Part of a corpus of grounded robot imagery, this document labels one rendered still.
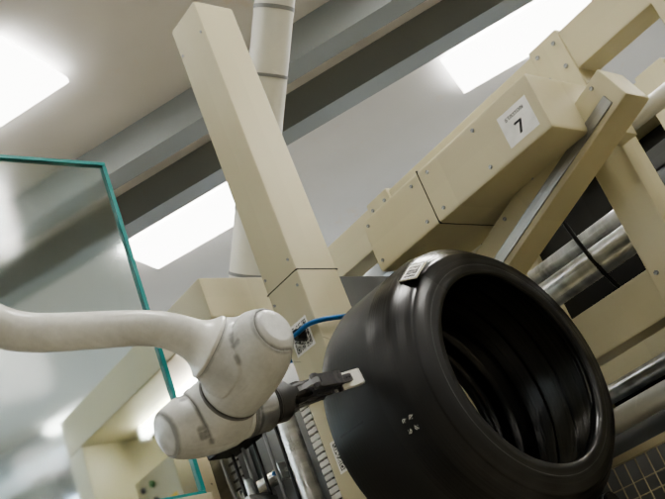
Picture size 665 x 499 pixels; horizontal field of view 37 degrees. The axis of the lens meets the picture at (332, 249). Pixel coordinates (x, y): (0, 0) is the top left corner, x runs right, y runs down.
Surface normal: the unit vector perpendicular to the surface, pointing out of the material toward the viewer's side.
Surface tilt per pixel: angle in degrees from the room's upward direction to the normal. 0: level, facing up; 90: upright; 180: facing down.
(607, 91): 90
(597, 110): 90
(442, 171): 90
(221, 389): 134
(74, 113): 180
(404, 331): 74
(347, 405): 83
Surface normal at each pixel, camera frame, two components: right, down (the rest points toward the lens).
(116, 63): 0.34, 0.85
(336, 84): -0.40, -0.25
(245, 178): -0.75, -0.01
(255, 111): 0.57, -0.53
